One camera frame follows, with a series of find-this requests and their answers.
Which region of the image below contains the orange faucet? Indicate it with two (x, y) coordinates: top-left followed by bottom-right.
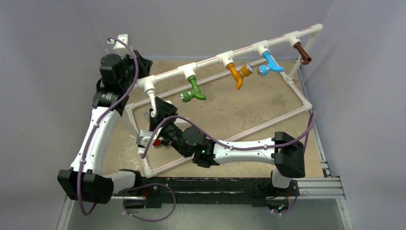
(226, 63), (253, 90)

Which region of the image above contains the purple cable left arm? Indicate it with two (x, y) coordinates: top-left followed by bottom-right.
(77, 37), (139, 217)

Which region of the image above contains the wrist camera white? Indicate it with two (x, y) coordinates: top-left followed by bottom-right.
(107, 34), (131, 57)
(136, 130), (159, 148)

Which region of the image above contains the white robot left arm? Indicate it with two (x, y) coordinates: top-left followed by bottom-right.
(57, 50), (153, 204)

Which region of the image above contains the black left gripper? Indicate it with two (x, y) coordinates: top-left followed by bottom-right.
(120, 51), (153, 90)

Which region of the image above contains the green faucet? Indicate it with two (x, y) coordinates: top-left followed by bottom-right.
(180, 75), (207, 103)

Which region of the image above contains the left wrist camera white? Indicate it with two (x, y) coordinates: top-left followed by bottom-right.
(107, 34), (131, 57)

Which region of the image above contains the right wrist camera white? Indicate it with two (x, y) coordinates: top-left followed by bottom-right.
(136, 130), (159, 148)

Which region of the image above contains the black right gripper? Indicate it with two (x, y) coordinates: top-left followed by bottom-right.
(148, 97), (189, 158)

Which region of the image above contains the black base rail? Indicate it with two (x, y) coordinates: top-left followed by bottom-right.
(113, 177), (299, 209)

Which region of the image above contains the aluminium table frame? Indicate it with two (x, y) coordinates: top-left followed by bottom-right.
(57, 176), (353, 230)

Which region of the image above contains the white PVC pipe frame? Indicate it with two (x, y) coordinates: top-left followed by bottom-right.
(137, 23), (323, 178)

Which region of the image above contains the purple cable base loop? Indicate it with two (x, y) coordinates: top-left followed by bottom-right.
(123, 183), (177, 223)

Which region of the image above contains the white faucet chrome knob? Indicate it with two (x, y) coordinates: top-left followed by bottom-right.
(146, 89), (158, 117)

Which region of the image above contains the blue faucet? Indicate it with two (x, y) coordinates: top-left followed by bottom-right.
(257, 51), (284, 76)

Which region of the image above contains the red black faucet handle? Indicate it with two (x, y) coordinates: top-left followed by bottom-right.
(153, 139), (163, 147)

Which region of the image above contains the brown faucet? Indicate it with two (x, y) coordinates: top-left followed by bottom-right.
(293, 42), (312, 65)

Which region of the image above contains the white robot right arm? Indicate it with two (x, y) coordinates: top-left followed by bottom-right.
(149, 96), (305, 195)

